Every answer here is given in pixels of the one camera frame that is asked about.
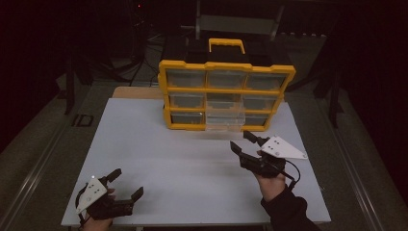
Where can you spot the black stand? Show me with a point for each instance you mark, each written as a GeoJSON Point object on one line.
{"type": "Point", "coordinates": [69, 96]}
{"type": "Point", "coordinates": [333, 106]}

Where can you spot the grey metal stand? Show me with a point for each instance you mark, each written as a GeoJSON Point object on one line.
{"type": "Point", "coordinates": [237, 24]}

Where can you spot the person's right hand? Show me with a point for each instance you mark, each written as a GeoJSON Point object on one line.
{"type": "Point", "coordinates": [272, 186]}

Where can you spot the metal floor rail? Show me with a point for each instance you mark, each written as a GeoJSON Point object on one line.
{"type": "Point", "coordinates": [356, 183]}
{"type": "Point", "coordinates": [34, 179]}

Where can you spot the white table board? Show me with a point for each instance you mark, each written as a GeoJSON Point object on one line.
{"type": "Point", "coordinates": [160, 160]}

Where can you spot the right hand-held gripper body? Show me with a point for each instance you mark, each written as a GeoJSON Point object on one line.
{"type": "Point", "coordinates": [279, 148]}

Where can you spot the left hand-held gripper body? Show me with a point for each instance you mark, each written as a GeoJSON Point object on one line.
{"type": "Point", "coordinates": [94, 195]}

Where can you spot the person's left hand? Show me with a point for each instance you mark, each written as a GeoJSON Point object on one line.
{"type": "Point", "coordinates": [96, 225]}

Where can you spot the grid of clear drawers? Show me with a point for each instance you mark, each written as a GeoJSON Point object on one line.
{"type": "Point", "coordinates": [186, 78]}

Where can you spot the yellow black organizer cabinet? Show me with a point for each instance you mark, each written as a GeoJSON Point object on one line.
{"type": "Point", "coordinates": [224, 66]}

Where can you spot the clear plastic drawer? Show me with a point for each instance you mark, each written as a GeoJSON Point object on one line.
{"type": "Point", "coordinates": [224, 122]}

